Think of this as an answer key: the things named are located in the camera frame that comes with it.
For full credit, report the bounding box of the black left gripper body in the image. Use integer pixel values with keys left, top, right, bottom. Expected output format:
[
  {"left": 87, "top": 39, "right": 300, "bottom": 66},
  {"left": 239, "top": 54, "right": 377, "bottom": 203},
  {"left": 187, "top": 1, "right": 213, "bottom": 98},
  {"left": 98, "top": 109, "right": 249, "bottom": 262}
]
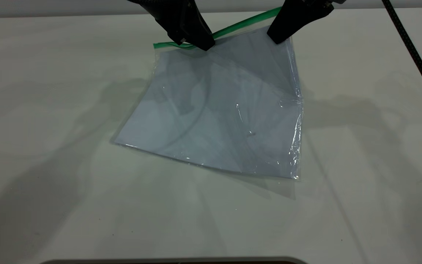
[{"left": 127, "top": 0, "right": 201, "bottom": 19}]

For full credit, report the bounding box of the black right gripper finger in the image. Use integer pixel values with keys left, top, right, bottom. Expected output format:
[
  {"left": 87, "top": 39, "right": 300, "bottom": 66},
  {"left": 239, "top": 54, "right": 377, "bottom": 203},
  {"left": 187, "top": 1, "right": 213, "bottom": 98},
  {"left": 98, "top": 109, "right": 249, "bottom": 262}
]
[{"left": 268, "top": 10, "right": 318, "bottom": 45}]

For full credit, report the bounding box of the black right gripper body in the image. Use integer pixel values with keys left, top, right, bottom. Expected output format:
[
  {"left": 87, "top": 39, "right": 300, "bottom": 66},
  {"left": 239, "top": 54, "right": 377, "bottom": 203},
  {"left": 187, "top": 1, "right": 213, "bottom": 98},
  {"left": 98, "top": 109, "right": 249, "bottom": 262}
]
[{"left": 281, "top": 0, "right": 345, "bottom": 19}]

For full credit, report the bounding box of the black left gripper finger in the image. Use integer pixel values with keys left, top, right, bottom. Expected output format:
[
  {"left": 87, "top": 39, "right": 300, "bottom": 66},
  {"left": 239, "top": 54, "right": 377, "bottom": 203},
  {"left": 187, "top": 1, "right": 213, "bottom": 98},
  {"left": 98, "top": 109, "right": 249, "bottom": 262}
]
[
  {"left": 156, "top": 16, "right": 193, "bottom": 44},
  {"left": 178, "top": 13, "right": 216, "bottom": 51}
]

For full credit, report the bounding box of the clear zip bag green strip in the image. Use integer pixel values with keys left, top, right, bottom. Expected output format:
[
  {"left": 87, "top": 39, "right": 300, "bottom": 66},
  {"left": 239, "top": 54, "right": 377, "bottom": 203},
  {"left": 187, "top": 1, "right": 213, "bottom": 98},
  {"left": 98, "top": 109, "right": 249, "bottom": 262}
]
[{"left": 110, "top": 7, "right": 305, "bottom": 182}]

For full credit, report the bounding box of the black braided cable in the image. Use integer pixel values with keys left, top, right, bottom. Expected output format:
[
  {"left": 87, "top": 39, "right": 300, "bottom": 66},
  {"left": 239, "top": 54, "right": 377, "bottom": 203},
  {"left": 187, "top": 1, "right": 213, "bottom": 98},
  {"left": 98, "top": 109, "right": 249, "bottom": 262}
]
[{"left": 381, "top": 0, "right": 422, "bottom": 120}]

